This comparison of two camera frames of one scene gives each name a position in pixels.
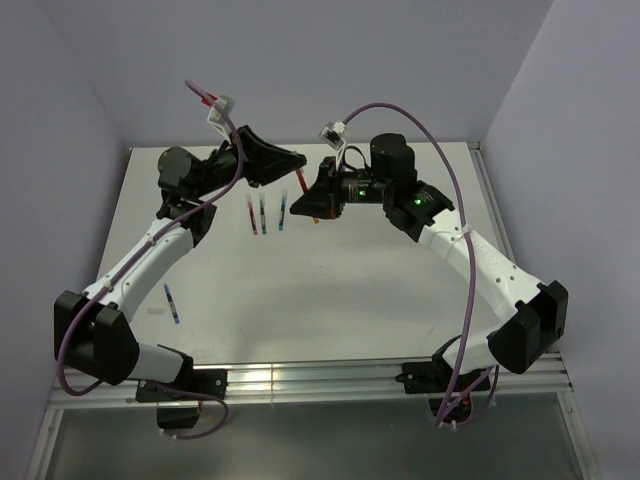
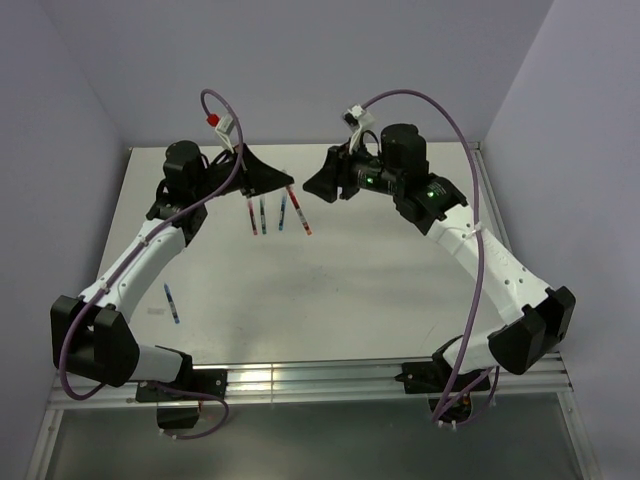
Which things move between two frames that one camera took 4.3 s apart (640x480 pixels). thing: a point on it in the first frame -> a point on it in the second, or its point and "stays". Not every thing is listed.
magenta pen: [252, 215] stays
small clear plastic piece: [156, 310] stays
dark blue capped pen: [172, 304] stays
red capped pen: [305, 188] -> [291, 191]
